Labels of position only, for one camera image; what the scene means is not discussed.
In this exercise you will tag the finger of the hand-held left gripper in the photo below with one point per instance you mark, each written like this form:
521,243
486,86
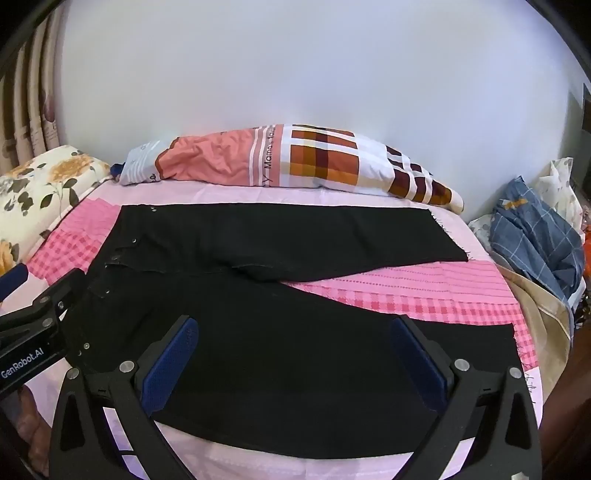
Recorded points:
51,300
11,281

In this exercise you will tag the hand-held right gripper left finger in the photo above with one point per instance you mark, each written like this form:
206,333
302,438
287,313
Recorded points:
168,364

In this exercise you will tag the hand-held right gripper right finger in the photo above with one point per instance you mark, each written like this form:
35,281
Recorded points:
418,364

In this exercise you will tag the black pants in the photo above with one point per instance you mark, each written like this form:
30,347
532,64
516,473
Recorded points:
277,346

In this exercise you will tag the pink checked blanket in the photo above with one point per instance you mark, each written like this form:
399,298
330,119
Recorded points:
415,290

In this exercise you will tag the floral pillow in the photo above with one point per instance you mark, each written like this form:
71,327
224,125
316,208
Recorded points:
46,184

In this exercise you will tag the pale pink bed sheet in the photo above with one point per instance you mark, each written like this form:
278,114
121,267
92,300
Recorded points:
231,457

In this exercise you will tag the beige cloth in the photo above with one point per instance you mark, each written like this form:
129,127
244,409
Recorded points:
540,314

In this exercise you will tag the small blue object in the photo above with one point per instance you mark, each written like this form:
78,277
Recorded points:
118,170

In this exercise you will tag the blue checked cloth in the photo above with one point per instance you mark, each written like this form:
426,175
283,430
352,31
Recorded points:
531,230

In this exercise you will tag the orange cloth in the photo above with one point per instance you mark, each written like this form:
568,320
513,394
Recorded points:
586,258

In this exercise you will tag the white floral cloth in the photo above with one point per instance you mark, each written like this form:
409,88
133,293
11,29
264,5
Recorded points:
561,180

